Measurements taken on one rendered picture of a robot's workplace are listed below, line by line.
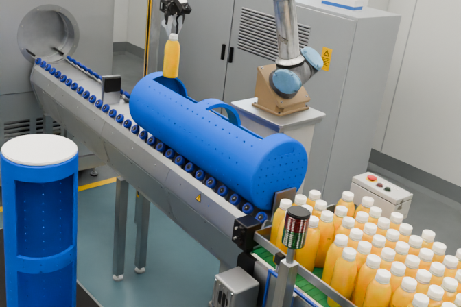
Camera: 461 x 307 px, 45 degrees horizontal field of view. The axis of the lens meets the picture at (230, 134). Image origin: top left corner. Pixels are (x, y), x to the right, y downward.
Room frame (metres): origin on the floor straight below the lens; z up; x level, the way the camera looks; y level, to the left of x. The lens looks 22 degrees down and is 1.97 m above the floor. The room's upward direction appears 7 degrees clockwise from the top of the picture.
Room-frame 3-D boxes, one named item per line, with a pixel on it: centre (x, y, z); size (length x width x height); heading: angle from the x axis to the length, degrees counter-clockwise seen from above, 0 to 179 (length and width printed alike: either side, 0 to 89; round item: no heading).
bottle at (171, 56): (2.42, 0.30, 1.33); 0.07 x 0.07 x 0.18
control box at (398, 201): (1.86, -0.57, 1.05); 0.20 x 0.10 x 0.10; 41
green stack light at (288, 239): (1.30, -0.20, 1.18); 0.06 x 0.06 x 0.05
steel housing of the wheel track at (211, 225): (2.61, 0.47, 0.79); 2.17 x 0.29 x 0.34; 41
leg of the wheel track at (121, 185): (2.56, 0.52, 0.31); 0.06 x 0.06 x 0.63; 41
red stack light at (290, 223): (1.30, -0.20, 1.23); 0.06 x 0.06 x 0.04
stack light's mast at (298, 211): (1.30, -0.20, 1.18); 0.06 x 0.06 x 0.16
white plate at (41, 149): (1.95, 0.72, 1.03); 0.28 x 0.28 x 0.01
